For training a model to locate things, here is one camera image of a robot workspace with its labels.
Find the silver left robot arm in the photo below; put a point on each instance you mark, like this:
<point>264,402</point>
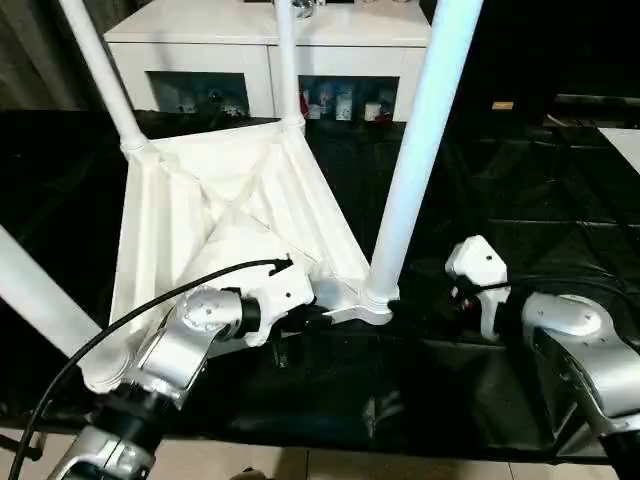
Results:
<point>175,340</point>

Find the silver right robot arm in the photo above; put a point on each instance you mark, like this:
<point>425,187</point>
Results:
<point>590,360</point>

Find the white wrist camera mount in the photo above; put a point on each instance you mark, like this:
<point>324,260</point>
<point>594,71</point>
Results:
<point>285,290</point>
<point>477,260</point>

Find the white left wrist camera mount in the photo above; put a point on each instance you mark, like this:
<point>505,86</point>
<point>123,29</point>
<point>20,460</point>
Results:
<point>285,290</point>

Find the black side table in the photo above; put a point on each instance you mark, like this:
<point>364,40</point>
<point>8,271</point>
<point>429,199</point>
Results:
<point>595,112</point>

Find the white cabinet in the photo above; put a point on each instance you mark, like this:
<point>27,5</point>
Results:
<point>200,50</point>

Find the small yellow tag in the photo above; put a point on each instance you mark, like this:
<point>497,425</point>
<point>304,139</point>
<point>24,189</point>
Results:
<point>502,105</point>

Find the white flat board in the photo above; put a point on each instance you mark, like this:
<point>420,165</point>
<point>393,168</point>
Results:
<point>622,147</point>

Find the white plastic table leg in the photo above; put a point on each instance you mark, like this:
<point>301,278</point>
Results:
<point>289,65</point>
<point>420,125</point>
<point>100,75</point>
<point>35,290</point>

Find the dark patterned ornament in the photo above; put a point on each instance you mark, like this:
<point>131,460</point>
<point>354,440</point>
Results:
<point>305,7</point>

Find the grey curtain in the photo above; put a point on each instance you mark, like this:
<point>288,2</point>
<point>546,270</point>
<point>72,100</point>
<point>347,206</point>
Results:
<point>30,55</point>

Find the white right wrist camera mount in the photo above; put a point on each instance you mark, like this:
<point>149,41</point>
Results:
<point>477,260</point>

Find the black folding table frame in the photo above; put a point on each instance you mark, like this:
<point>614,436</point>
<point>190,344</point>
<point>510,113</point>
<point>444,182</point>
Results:
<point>20,445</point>

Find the black mat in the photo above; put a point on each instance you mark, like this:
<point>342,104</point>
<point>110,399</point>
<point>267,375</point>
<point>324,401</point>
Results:
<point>525,200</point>

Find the white plastic table top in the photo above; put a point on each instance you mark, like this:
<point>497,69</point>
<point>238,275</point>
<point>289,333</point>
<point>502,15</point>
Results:
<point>200,200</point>

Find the small red item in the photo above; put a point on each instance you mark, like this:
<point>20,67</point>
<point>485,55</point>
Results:
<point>303,101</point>

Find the small white bottle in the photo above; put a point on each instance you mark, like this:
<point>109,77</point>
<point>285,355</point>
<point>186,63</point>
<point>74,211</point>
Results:
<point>344,106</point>
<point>371,110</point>
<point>314,111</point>

